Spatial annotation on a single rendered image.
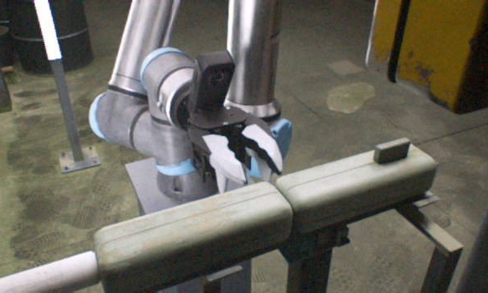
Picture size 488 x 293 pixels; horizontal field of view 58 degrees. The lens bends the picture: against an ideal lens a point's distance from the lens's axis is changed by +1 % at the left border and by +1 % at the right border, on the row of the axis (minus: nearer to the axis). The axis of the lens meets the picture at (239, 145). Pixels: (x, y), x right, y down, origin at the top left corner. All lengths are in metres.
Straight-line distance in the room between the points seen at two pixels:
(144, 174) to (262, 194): 0.93
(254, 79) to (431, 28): 0.76
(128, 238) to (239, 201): 0.09
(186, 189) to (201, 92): 0.61
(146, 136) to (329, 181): 0.47
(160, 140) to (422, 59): 0.62
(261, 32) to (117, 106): 0.32
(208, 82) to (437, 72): 0.39
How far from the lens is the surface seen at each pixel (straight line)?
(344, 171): 0.40
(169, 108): 0.64
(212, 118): 0.56
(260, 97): 0.95
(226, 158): 0.49
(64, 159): 2.61
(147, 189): 1.21
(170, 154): 0.77
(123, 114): 0.84
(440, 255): 0.44
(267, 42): 0.92
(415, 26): 0.19
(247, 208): 0.35
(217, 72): 0.53
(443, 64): 0.18
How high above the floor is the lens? 1.37
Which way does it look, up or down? 32 degrees down
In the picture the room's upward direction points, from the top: straight up
